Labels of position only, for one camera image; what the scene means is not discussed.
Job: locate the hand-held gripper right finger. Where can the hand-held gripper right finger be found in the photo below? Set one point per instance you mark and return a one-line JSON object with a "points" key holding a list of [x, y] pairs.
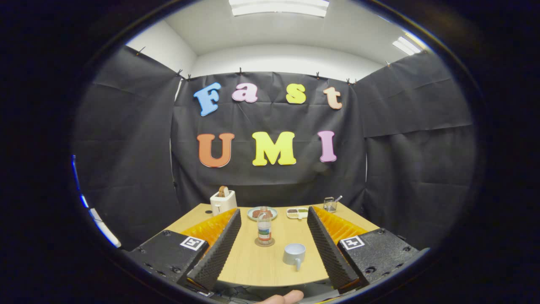
{"points": [[329, 253]]}

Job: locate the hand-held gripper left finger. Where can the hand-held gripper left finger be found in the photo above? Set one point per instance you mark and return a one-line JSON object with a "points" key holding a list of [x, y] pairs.
{"points": [[219, 253]]}

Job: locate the white cup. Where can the white cup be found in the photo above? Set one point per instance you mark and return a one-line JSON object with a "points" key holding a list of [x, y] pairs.
{"points": [[293, 253]]}

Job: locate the round brown coaster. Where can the round brown coaster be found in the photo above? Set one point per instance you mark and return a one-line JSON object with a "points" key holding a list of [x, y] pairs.
{"points": [[256, 242]]}

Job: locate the wooden table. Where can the wooden table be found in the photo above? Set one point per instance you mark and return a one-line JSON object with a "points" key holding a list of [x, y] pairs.
{"points": [[253, 266]]}

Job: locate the white toaster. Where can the white toaster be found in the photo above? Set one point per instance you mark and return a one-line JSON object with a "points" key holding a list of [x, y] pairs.
{"points": [[221, 204]]}

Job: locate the pale green plate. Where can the pale green plate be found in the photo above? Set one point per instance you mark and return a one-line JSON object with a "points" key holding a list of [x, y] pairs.
{"points": [[251, 216]]}

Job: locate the white divided snack tray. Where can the white divided snack tray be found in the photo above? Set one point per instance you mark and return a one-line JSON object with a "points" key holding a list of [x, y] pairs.
{"points": [[297, 213]]}

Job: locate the brown food pieces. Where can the brown food pieces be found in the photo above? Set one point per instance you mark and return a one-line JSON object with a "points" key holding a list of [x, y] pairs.
{"points": [[255, 214]]}

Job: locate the brown bread slice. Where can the brown bread slice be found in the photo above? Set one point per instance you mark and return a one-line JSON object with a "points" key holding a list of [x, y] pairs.
{"points": [[223, 191]]}

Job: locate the black backdrop cloth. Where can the black backdrop cloth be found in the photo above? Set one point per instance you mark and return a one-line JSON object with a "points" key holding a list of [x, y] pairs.
{"points": [[126, 160]]}

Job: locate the small ceiling light panel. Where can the small ceiling light panel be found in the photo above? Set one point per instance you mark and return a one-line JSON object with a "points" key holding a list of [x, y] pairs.
{"points": [[406, 45]]}

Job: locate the long ceiling light panel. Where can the long ceiling light panel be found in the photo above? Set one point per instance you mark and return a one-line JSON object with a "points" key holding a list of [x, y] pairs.
{"points": [[278, 7]]}

